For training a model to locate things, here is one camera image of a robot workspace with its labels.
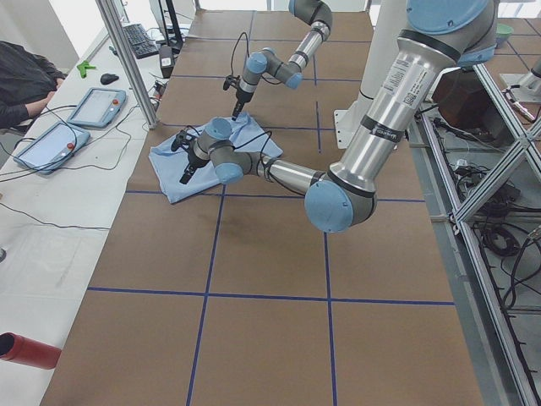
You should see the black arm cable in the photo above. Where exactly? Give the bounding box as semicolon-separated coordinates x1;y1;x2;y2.
230;129;282;183

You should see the blue teach pendant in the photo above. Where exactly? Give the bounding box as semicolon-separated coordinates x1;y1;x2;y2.
14;122;90;173
67;87;127;129

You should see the far blue teach pendant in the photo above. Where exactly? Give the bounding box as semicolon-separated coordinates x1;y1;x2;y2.
67;87;127;129

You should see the black computer mouse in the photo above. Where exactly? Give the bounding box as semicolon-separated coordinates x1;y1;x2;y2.
100;74;119;85

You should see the black table cable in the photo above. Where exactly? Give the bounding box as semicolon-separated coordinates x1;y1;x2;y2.
0;105;132;232

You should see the aluminium frame post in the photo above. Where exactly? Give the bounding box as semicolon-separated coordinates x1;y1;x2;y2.
96;0;158;129

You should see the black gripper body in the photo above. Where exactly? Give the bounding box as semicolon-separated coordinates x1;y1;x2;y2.
236;89;253;106
188;150;208;169

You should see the aluminium side frame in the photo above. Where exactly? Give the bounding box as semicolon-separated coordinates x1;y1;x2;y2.
410;65;540;405

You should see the black keyboard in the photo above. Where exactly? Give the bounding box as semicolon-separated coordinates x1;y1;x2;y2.
122;24;159;59

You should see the green plastic tool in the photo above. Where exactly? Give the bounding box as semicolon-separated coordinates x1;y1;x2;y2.
76;60;96;79

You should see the near blue teach pendant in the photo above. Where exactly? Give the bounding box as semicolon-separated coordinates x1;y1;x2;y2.
14;122;90;173

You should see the red cylinder tube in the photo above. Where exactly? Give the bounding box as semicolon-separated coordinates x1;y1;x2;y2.
1;332;62;370

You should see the person in black jacket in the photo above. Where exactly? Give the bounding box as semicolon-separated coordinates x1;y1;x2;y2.
1;41;66;129

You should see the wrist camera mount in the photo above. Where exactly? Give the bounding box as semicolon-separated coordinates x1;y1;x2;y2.
171;129;199;152
222;74;241;91

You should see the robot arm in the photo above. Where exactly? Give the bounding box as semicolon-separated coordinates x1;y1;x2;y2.
172;1;498;233
223;1;333;121

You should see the light blue t-shirt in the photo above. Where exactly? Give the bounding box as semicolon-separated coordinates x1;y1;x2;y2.
149;112;283;204

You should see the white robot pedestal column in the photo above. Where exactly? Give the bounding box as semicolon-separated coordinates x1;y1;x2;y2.
334;0;407;149

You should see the black power adapter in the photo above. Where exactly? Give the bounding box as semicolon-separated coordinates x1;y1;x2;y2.
159;45;175;79

